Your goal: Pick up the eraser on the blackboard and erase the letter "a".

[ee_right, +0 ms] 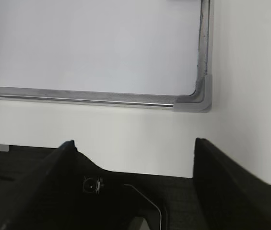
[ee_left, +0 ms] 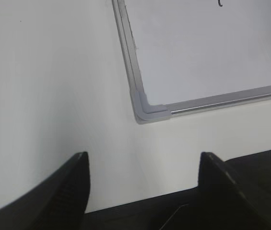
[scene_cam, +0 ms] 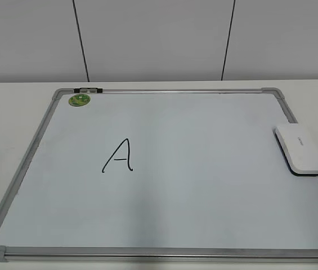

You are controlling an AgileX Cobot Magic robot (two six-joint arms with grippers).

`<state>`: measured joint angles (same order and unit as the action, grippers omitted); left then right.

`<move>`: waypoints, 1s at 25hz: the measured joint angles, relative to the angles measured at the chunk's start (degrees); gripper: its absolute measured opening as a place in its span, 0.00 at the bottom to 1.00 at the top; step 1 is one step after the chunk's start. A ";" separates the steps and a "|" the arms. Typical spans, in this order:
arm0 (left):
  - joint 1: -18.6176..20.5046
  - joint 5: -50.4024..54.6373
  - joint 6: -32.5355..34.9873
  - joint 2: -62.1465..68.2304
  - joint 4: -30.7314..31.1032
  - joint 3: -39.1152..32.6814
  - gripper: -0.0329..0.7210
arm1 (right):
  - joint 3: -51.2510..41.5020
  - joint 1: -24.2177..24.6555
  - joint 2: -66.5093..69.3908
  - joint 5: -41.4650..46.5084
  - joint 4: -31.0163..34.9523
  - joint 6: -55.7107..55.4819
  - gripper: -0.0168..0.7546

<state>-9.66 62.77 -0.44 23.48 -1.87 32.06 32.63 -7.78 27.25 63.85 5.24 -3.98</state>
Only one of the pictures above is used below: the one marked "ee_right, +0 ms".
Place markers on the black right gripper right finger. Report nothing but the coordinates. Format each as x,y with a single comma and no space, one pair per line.
230,197

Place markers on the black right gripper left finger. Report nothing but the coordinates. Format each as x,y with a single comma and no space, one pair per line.
44,198

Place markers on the white board with grey frame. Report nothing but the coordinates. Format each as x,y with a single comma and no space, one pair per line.
150,53

